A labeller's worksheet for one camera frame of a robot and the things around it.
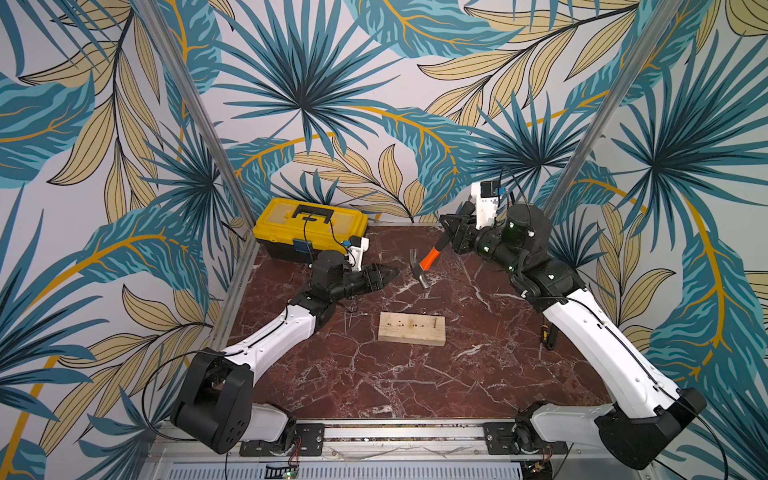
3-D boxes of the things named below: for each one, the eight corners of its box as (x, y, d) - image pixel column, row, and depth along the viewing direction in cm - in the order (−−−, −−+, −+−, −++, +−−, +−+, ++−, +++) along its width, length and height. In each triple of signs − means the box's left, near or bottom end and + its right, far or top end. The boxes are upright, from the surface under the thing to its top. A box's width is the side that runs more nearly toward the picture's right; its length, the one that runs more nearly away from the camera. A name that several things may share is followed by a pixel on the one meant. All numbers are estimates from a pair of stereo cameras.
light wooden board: (378, 341, 92) (377, 335, 88) (380, 317, 97) (380, 311, 93) (444, 346, 91) (446, 340, 88) (442, 322, 96) (445, 315, 93)
